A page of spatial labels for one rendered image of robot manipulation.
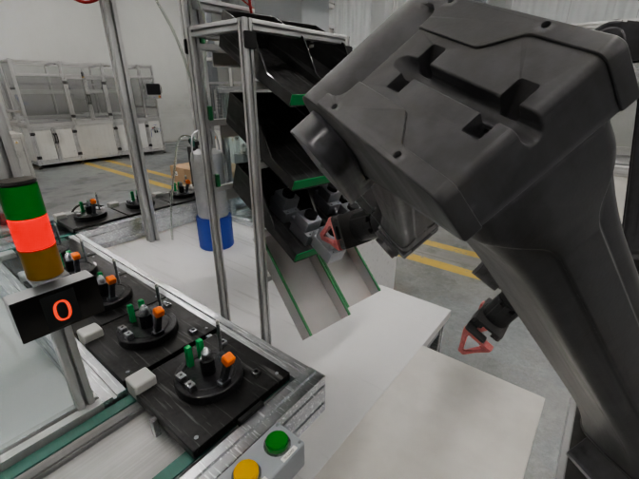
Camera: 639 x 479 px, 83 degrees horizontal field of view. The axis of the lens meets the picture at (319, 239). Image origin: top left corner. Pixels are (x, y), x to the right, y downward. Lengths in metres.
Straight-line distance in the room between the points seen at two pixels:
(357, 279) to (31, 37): 10.95
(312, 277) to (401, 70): 0.81
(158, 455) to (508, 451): 0.68
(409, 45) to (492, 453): 0.83
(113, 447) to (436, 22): 0.84
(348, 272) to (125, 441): 0.64
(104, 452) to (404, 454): 0.57
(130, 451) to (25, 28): 11.06
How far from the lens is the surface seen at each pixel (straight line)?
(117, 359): 0.98
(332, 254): 0.75
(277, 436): 0.73
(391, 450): 0.86
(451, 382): 1.03
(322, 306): 0.94
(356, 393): 0.95
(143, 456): 0.84
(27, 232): 0.69
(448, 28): 0.18
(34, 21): 11.63
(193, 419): 0.79
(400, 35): 0.20
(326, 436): 0.87
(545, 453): 2.18
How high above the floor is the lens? 1.54
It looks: 23 degrees down
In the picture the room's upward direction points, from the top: straight up
